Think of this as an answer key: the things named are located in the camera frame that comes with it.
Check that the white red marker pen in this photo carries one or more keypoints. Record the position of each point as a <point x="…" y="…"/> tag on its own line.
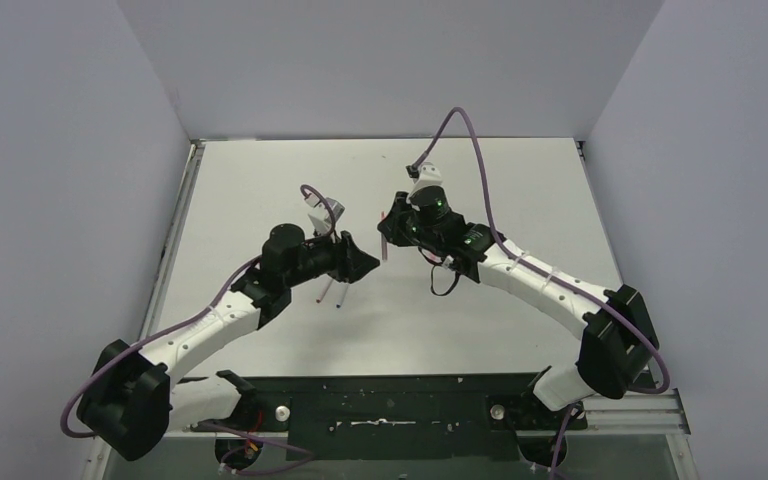
<point x="323" y="292"/>

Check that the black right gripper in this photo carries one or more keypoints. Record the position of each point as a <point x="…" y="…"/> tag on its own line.
<point x="392" y="227"/>

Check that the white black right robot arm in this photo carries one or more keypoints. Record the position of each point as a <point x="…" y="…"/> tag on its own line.
<point x="613" y="325"/>

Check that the white blue marker pen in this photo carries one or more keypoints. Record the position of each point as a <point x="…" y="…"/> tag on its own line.
<point x="342" y="296"/>

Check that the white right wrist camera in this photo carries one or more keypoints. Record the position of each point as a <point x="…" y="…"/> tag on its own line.
<point x="423" y="175"/>

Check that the left side aluminium rail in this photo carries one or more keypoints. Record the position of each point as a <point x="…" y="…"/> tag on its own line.
<point x="172" y="240"/>

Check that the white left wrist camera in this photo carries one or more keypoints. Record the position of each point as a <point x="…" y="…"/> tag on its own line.
<point x="323" y="219"/>

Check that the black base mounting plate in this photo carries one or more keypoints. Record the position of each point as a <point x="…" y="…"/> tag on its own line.
<point x="394" y="443"/>

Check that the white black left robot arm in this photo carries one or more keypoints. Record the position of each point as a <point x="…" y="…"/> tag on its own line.
<point x="130" y="400"/>

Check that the pink marker pen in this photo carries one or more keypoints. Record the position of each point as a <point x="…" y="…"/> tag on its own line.
<point x="383" y="240"/>

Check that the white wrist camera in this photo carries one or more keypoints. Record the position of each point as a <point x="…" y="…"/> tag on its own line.
<point x="323" y="219"/>
<point x="423" y="175"/>

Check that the aluminium frame rail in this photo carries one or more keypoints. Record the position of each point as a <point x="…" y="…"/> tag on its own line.
<point x="629" y="412"/>

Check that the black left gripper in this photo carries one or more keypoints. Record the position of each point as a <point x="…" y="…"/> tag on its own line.
<point x="346" y="255"/>

